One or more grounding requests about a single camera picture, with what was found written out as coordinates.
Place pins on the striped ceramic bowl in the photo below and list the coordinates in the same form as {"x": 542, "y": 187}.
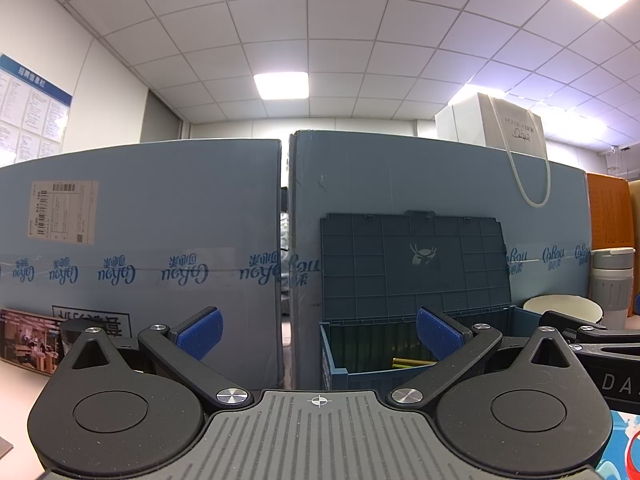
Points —
{"x": 560, "y": 305}

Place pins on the anime printed mat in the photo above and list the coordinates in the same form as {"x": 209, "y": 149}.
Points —
{"x": 625, "y": 440}

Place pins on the dark blue storage crate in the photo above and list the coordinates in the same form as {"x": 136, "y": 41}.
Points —
{"x": 400, "y": 270}

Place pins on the gold and orange pen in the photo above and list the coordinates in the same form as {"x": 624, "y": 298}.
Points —
{"x": 405, "y": 363}

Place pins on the blue cardboard box with label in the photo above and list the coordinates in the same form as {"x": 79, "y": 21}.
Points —
{"x": 150, "y": 210}

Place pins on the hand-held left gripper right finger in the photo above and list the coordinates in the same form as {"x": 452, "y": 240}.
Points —
{"x": 440, "y": 332}

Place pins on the white paper bag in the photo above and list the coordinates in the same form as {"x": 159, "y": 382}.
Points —
{"x": 520, "y": 125}

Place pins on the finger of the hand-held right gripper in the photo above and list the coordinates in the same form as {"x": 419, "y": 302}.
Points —
{"x": 560, "y": 319}

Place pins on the ceiling security camera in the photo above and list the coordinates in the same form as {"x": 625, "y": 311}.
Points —
{"x": 612, "y": 149}

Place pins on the grey and white thermos cup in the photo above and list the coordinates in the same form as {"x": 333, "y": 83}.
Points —
{"x": 612, "y": 285}

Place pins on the white box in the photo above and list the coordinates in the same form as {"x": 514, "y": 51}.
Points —
{"x": 457, "y": 122}

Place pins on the wall notice board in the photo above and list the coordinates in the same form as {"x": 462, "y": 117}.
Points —
{"x": 30, "y": 105}

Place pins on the photo printed card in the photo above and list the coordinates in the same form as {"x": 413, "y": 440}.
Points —
{"x": 30, "y": 340}

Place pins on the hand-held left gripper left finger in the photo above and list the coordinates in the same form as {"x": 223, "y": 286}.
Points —
{"x": 200, "y": 335}

